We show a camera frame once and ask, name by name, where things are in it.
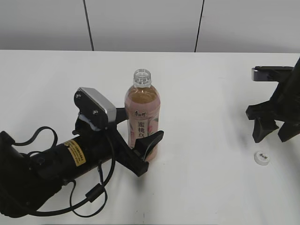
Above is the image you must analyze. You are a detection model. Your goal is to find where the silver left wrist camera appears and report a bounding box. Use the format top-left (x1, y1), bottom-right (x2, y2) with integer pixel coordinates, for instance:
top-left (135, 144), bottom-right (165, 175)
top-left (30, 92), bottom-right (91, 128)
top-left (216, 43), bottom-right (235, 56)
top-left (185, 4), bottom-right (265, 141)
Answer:
top-left (74, 87), bottom-right (117, 131)

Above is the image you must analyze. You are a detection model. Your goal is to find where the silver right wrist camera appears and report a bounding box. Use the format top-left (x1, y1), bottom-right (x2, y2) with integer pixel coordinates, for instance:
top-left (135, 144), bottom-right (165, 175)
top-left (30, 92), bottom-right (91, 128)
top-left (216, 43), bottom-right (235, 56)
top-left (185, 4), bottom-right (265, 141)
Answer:
top-left (251, 66), bottom-right (293, 83)

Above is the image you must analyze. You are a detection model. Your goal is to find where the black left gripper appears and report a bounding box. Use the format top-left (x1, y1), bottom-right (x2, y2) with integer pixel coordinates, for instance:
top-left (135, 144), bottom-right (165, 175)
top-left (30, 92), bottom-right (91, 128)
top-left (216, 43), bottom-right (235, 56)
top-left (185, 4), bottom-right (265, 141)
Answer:
top-left (73, 107), bottom-right (164, 177)

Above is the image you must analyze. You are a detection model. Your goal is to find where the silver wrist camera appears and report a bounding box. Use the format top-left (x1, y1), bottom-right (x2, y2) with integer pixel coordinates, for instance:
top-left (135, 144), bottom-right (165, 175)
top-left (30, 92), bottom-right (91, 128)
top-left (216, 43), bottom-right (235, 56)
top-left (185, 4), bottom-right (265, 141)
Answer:
top-left (74, 87), bottom-right (117, 131)
top-left (251, 66), bottom-right (293, 83)

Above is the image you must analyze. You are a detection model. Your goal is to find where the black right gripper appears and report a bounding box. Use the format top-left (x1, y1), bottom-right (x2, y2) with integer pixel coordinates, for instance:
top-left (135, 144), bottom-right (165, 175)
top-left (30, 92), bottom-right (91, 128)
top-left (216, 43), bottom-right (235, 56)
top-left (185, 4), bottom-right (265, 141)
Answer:
top-left (246, 60), bottom-right (300, 143)

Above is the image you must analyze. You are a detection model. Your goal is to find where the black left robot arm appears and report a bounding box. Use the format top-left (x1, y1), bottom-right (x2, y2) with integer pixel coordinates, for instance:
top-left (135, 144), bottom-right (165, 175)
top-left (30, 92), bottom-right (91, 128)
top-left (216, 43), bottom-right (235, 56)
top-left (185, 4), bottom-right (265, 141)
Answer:
top-left (0, 106), bottom-right (164, 218)

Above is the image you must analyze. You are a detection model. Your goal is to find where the peach oolong tea bottle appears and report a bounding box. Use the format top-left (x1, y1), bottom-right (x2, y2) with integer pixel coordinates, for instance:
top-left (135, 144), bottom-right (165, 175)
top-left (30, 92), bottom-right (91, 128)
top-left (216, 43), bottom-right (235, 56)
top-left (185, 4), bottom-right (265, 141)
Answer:
top-left (125, 69), bottom-right (160, 148)

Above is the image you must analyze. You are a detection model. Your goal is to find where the white bottle cap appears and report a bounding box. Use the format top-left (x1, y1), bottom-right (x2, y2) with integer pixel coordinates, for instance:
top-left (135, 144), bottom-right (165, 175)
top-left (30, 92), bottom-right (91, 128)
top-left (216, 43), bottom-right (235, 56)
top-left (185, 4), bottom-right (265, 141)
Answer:
top-left (254, 151), bottom-right (270, 166)

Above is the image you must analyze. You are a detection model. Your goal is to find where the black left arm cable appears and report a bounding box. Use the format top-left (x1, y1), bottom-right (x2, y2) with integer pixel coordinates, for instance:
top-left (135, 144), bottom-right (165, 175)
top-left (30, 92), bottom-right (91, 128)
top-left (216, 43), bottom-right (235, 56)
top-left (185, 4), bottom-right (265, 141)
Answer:
top-left (10, 126), bottom-right (116, 217)

